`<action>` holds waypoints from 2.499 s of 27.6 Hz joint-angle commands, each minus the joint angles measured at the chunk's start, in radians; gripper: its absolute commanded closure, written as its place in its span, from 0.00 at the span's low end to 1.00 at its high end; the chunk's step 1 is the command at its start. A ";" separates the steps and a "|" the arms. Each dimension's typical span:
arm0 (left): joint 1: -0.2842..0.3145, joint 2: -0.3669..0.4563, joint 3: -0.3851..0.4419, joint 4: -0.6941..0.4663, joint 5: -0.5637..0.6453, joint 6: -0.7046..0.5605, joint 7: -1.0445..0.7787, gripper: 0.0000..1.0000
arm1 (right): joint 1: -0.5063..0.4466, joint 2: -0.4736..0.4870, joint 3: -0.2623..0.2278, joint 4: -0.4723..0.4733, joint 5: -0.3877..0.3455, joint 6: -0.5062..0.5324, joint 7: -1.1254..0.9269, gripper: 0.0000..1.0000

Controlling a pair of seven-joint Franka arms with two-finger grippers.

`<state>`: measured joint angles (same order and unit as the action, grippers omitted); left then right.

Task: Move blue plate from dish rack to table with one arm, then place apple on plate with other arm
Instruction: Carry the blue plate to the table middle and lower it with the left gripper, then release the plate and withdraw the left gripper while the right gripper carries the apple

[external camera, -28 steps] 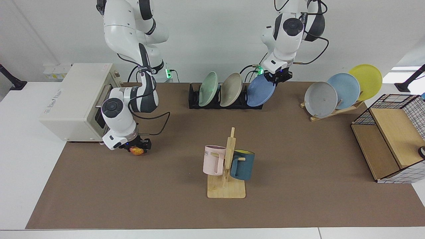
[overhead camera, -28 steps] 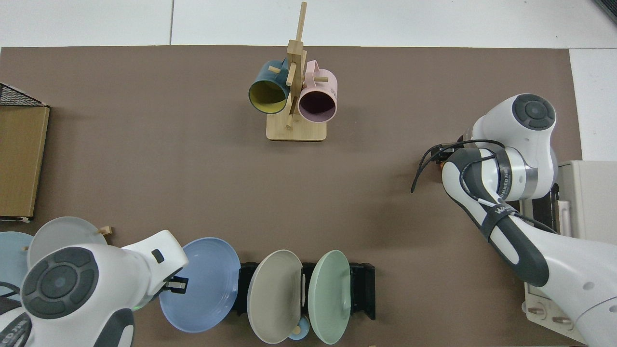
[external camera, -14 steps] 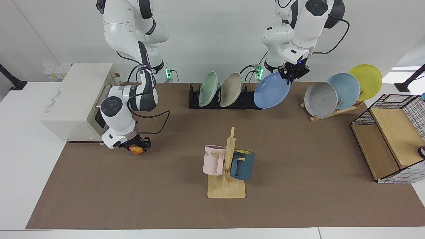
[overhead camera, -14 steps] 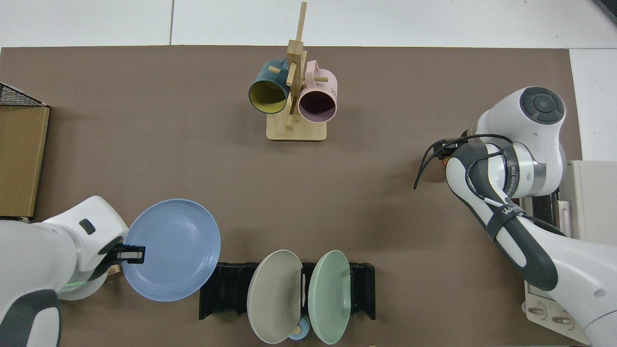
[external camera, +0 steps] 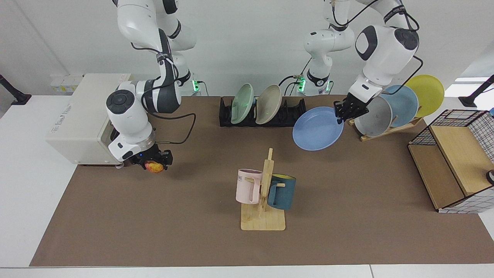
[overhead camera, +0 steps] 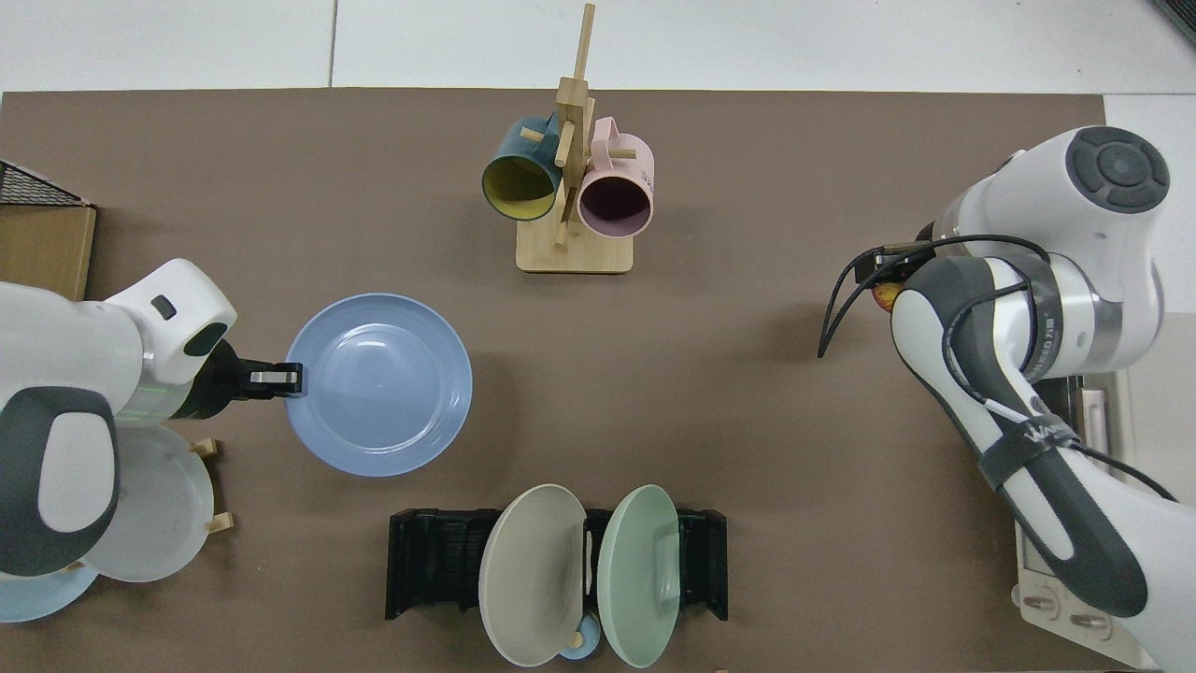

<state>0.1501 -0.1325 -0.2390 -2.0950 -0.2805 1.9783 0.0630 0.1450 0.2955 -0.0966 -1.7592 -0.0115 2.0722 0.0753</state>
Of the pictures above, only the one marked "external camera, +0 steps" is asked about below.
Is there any grey plate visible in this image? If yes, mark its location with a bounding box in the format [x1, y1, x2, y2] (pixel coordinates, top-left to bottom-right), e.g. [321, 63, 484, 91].
[354, 96, 393, 137]

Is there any wooden plate rack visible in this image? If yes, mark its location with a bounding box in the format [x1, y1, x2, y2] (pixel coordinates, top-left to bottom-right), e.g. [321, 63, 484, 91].
[349, 116, 424, 142]

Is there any light blue plate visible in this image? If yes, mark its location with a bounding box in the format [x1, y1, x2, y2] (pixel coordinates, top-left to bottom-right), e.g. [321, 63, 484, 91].
[380, 85, 419, 128]

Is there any beige plate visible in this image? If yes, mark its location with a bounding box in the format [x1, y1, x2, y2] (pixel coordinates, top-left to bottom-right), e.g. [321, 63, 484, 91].
[255, 84, 283, 125]

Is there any black dish rack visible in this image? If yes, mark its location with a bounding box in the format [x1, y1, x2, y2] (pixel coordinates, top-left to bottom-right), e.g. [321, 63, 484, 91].
[219, 97, 307, 128]

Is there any yellow plate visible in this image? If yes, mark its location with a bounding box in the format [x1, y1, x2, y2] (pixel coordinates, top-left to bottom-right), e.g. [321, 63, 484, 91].
[404, 75, 445, 118]

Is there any pale green plate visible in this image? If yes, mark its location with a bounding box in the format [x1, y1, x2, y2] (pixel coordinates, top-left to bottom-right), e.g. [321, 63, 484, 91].
[230, 83, 255, 124]

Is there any brown table cloth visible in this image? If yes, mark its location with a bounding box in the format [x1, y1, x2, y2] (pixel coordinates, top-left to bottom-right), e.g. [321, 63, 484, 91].
[29, 95, 494, 267]

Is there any pale toaster oven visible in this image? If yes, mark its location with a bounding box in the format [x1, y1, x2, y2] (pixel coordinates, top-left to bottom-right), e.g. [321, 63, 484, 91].
[46, 73, 132, 168]

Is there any pink cup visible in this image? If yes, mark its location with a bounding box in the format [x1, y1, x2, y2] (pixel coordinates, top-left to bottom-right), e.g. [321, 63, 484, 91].
[236, 169, 264, 205]

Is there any dark teal cup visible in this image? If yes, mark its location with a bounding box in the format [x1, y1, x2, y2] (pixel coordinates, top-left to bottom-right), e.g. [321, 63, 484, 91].
[267, 174, 297, 211]

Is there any wooden cup stand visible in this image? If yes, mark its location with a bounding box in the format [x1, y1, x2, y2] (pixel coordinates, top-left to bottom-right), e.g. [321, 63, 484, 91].
[241, 148, 286, 231]

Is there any black stand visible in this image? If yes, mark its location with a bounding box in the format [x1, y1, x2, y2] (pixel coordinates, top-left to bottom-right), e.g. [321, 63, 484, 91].
[458, 74, 494, 108]
[0, 74, 32, 105]

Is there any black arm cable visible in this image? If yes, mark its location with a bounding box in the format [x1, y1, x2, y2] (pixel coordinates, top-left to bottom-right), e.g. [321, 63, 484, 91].
[331, 0, 424, 88]
[130, 41, 196, 146]

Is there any black base cable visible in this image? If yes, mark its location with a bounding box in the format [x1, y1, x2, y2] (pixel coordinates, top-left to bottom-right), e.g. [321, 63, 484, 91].
[279, 58, 311, 96]

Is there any white wall socket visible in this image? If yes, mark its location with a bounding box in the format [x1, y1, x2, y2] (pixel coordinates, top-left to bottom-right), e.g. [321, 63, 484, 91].
[50, 75, 82, 94]

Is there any wire basket with wooden floor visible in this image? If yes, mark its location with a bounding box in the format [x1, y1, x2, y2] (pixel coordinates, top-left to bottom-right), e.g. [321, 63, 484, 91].
[408, 109, 494, 214]

